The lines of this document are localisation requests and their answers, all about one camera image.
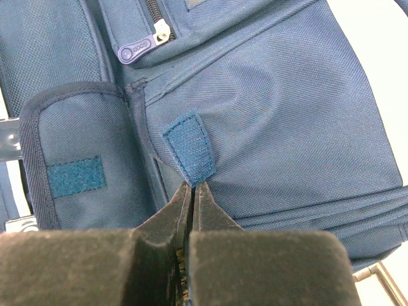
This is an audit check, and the navy blue student backpack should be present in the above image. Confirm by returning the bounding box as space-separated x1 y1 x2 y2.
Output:
1 1 407 270

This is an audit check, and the steel clamp handle tool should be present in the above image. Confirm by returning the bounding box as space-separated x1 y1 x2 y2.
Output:
353 261 407 306

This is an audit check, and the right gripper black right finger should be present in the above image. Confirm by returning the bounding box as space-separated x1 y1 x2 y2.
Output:
188 183 360 305

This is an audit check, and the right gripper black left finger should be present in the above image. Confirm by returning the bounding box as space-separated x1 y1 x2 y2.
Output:
1 184 192 305

